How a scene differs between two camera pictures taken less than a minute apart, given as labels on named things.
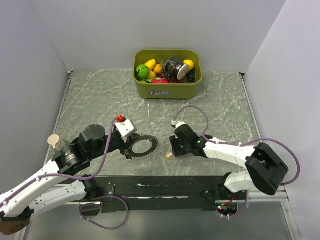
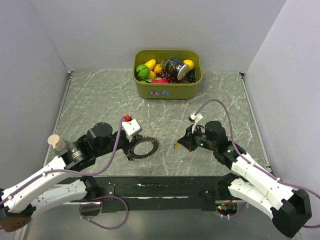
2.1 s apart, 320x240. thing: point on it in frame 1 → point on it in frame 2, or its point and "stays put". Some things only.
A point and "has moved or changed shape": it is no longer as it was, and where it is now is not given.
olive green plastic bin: (159, 91) stays put
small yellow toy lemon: (151, 75) stays put
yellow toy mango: (151, 64) stays put
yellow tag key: (168, 155) has moved or changed shape
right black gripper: (177, 151) → (187, 140)
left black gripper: (129, 141) stays put
